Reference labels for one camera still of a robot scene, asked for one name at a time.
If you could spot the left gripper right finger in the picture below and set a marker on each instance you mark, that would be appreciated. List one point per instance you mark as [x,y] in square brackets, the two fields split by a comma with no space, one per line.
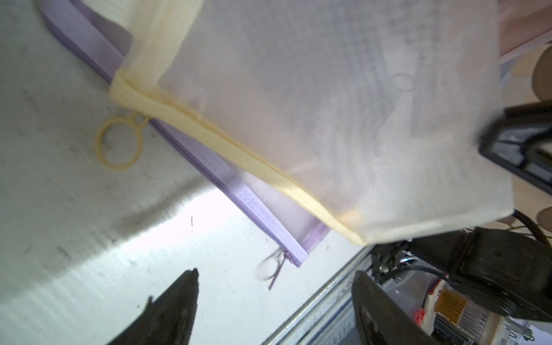
[378,319]

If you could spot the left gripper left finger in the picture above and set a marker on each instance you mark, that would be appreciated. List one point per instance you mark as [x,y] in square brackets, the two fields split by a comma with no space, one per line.
[169,319]

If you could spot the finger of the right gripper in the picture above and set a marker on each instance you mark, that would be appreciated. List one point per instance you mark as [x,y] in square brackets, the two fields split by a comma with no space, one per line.
[520,142]

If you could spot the purple mesh pencil pouch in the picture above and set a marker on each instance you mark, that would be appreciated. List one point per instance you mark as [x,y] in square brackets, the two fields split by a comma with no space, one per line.
[102,45]

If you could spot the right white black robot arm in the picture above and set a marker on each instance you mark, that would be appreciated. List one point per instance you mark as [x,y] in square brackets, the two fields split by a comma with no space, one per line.
[508,273]

